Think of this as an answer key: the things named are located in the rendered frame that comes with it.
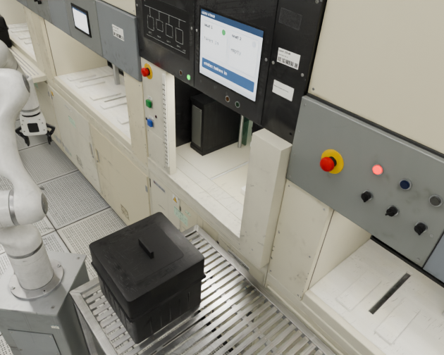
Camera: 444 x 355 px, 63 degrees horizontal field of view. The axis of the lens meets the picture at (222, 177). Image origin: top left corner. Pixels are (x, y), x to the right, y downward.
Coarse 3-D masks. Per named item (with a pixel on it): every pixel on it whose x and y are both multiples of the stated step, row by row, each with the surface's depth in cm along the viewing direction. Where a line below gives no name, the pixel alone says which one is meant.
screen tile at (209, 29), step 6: (204, 24) 118; (210, 24) 116; (204, 30) 119; (210, 30) 117; (216, 30) 115; (210, 36) 118; (216, 36) 116; (222, 36) 114; (204, 42) 121; (222, 42) 115; (204, 48) 122; (210, 48) 120; (216, 48) 118; (222, 48) 116; (210, 54) 121; (216, 54) 119; (222, 54) 117; (222, 60) 118
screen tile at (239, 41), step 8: (232, 32) 110; (232, 40) 111; (240, 40) 108; (248, 40) 106; (256, 40) 103; (240, 48) 109; (248, 48) 107; (232, 56) 113; (256, 56) 106; (232, 64) 115; (240, 64) 112; (248, 64) 109; (256, 64) 107; (248, 72) 110
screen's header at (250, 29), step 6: (204, 12) 116; (210, 12) 114; (216, 18) 113; (222, 18) 111; (228, 18) 109; (228, 24) 110; (234, 24) 108; (240, 24) 106; (246, 30) 105; (252, 30) 103; (258, 30) 102
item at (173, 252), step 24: (96, 240) 125; (120, 240) 125; (144, 240) 126; (168, 240) 126; (96, 264) 124; (120, 264) 117; (144, 264) 118; (168, 264) 118; (192, 264) 119; (120, 288) 110; (144, 288) 110; (168, 288) 116; (144, 312) 114
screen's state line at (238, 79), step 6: (204, 60) 125; (204, 66) 126; (210, 66) 123; (216, 66) 121; (216, 72) 122; (222, 72) 120; (228, 72) 117; (228, 78) 118; (234, 78) 116; (240, 78) 114; (246, 78) 112; (240, 84) 115; (246, 84) 113; (252, 84) 111; (252, 90) 112
